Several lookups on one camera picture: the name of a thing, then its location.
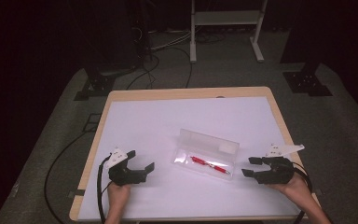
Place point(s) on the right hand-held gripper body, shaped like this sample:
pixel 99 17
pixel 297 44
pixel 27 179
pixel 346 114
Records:
pixel 278 171

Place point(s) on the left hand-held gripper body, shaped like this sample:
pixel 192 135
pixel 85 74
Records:
pixel 127 175

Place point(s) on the red pen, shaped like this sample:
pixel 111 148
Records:
pixel 209 165

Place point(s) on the clear plastic pencil case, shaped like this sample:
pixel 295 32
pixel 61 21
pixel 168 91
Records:
pixel 205 152

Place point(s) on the person's right hand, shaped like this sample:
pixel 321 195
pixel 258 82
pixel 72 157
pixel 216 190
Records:
pixel 293 186

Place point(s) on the person's left hand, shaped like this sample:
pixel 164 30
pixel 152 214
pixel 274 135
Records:
pixel 118 196

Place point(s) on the white table mat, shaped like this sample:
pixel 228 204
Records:
pixel 167 124

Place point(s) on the black tape strip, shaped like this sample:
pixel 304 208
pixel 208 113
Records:
pixel 76 193

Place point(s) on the black stand base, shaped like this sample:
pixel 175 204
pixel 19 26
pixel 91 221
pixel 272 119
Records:
pixel 98 85
pixel 306 82

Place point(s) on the white metal stand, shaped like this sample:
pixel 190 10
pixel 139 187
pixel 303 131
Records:
pixel 227 17

